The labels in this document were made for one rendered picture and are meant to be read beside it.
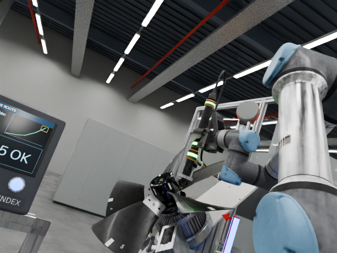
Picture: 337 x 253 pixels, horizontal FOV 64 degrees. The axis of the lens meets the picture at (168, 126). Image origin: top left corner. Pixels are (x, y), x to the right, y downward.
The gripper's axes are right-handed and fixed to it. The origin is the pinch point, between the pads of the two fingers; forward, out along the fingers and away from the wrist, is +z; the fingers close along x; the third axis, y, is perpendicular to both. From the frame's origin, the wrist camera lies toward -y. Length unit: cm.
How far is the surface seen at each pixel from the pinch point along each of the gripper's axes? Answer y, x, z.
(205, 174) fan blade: 15.4, 13.5, 1.6
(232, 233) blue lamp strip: 32, 0, -39
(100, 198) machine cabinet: 113, 142, 525
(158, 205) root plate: 35.0, -4.3, 2.6
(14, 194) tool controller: 36, -61, -47
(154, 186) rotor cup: 28.4, -8.8, 3.9
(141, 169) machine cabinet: 18, 210, 517
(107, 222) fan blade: 47, -23, 3
